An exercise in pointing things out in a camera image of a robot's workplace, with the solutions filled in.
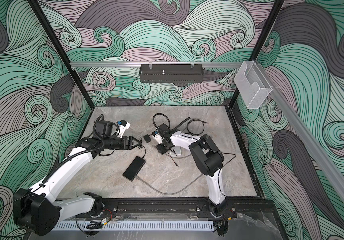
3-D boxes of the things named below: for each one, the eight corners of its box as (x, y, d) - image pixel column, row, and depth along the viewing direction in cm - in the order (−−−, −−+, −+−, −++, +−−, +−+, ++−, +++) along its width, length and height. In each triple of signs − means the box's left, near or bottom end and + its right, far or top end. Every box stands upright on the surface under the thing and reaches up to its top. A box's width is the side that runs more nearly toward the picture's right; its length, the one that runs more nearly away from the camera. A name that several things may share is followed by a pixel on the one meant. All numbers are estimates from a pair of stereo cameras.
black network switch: (122, 176, 86) (121, 174, 85) (137, 156, 94) (136, 155, 92) (132, 182, 84) (131, 180, 82) (146, 161, 92) (145, 160, 90)
